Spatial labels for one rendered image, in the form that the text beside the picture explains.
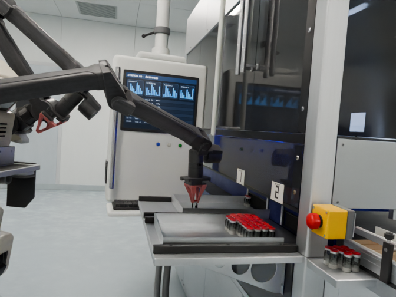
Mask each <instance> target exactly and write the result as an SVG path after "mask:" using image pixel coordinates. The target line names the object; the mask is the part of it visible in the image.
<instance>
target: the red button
mask: <svg viewBox="0 0 396 297"><path fill-rule="evenodd" d="M320 224H321V220H320V217H319V215H318V214H317V213H309V214H308V215H307V216H306V225H307V227H309V228H310V229H318V228H319V227H320Z"/></svg>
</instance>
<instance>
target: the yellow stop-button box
mask: <svg viewBox="0 0 396 297"><path fill-rule="evenodd" d="M312 212H313V213H317V214H318V215H319V217H320V220H321V224H320V227H319V228H318V229H311V231H312V232H314V233H316V234H317V235H320V236H321V237H323V238H325V239H346V240H351V239H352V232H353V226H354V214H355V211H354V210H351V209H348V208H346V207H343V206H340V205H337V204H314V205H313V211H312Z"/></svg>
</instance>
